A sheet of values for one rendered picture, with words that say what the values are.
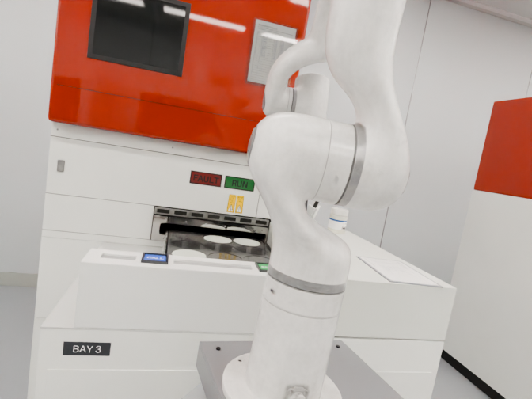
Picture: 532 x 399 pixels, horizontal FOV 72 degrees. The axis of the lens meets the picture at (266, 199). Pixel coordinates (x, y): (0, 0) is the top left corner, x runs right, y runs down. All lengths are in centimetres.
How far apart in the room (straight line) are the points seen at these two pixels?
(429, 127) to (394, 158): 309
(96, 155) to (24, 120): 167
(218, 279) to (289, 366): 32
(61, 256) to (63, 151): 37
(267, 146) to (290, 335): 26
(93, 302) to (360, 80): 65
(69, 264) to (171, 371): 73
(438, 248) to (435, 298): 280
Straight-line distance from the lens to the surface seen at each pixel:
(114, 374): 91
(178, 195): 140
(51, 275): 153
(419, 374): 114
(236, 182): 140
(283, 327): 54
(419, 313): 105
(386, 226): 347
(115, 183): 141
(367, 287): 94
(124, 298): 83
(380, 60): 52
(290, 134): 48
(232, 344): 74
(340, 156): 49
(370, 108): 53
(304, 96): 87
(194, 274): 81
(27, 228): 312
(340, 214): 146
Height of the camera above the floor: 123
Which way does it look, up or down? 7 degrees down
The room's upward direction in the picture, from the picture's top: 9 degrees clockwise
